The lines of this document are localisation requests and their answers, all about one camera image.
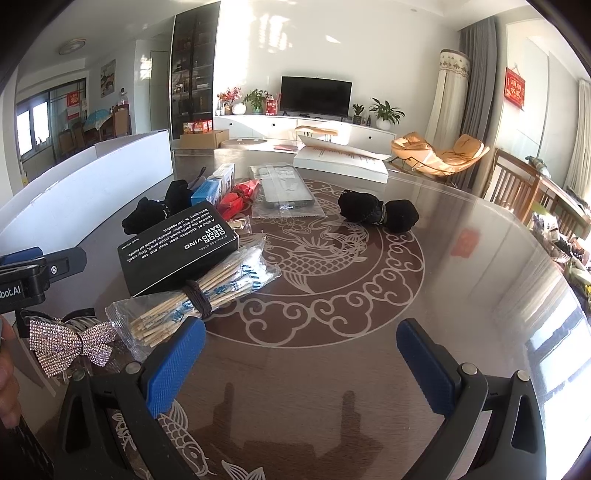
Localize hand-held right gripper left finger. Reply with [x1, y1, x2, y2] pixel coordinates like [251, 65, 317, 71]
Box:
[53, 318, 218, 480]

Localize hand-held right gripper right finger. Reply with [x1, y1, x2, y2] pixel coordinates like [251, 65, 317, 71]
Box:
[396, 318, 548, 480]

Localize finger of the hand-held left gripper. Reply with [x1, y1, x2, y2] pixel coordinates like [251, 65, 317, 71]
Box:
[44, 247, 88, 284]
[0, 248, 44, 267]

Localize white foam board wall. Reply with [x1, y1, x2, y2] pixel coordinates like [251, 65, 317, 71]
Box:
[0, 129, 175, 259]

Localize black velvet gloves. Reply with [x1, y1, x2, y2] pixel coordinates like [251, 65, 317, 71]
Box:
[122, 180, 195, 234]
[338, 191, 420, 233]

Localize grey item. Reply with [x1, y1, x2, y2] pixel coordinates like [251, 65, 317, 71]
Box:
[249, 165, 326, 219]

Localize person's left hand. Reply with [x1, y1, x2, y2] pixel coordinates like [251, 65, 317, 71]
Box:
[0, 318, 21, 428]

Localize striped hair clip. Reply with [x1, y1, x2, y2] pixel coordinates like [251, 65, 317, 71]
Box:
[58, 308, 100, 333]

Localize pink rhinestone hair bow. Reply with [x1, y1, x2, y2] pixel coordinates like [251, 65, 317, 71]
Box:
[23, 316, 116, 379]

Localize bundle of wrapped bamboo chopsticks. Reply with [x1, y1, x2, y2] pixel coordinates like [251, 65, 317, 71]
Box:
[105, 235, 282, 363]

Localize black cardboard box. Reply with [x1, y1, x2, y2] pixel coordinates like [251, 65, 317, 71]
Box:
[117, 213, 241, 297]

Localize blue cardboard box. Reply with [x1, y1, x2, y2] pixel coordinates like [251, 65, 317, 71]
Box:
[190, 180, 227, 207]

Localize red door poster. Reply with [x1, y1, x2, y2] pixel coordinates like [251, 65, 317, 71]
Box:
[67, 90, 86, 121]

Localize red packet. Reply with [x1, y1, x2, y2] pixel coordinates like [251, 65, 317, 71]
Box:
[217, 180, 262, 220]

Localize small white cardboard box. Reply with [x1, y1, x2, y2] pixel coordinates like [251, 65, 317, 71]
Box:
[208, 164, 236, 195]

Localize brown cardboard box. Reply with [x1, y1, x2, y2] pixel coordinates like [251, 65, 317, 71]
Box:
[179, 129, 230, 149]

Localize framed painting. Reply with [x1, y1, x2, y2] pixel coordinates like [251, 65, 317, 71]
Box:
[100, 59, 116, 97]

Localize cluttered side table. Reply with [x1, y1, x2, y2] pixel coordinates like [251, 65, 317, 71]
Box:
[526, 157, 591, 301]

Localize wooden chair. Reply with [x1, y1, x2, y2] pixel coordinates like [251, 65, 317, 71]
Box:
[482, 148, 546, 222]

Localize orange lounge chair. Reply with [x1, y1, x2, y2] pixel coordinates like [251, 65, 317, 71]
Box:
[392, 131, 491, 178]

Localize round beige table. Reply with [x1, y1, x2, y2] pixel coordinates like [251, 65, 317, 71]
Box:
[221, 137, 273, 151]

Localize flat white box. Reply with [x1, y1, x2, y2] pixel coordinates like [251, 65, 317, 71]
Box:
[294, 134, 391, 184]

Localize dark glass cabinet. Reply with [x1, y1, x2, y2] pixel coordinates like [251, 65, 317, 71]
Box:
[170, 9, 221, 139]

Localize red flower arrangement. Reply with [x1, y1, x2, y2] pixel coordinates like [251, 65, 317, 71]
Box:
[217, 87, 243, 116]

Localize bushy green potted plant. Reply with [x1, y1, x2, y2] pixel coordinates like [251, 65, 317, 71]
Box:
[244, 89, 273, 114]

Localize large potted plant white pot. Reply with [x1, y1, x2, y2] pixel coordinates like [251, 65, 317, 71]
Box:
[369, 98, 406, 131]

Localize white television cabinet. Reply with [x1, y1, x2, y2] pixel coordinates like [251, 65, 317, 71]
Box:
[213, 114, 398, 148]

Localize covered standing air conditioner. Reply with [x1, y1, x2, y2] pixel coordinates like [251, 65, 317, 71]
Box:
[425, 49, 472, 139]

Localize black television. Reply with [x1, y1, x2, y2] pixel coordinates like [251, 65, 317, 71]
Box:
[280, 76, 352, 117]

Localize grey curtain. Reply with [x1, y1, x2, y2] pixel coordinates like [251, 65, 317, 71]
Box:
[455, 21, 499, 139]

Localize red wall hanging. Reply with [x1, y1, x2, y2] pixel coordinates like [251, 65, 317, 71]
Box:
[504, 68, 527, 110]

